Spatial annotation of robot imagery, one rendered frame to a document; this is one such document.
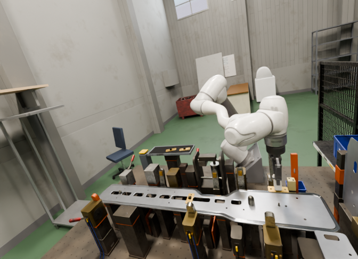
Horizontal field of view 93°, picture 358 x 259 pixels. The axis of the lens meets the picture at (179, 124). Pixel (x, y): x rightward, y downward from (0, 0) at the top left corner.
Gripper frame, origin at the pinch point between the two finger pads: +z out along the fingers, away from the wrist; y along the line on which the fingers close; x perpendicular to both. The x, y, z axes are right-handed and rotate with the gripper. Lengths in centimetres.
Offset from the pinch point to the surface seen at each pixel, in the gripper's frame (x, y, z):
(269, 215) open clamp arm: -5.7, 18.6, 1.7
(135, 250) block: -81, 21, 37
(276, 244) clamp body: -4.6, 24.8, 8.7
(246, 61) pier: 3, -705, -43
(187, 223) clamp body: -41.0, 21.2, 8.8
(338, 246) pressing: 16.2, 18.3, 13.3
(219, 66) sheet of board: -106, -691, -46
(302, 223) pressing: 7.4, 9.5, 13.4
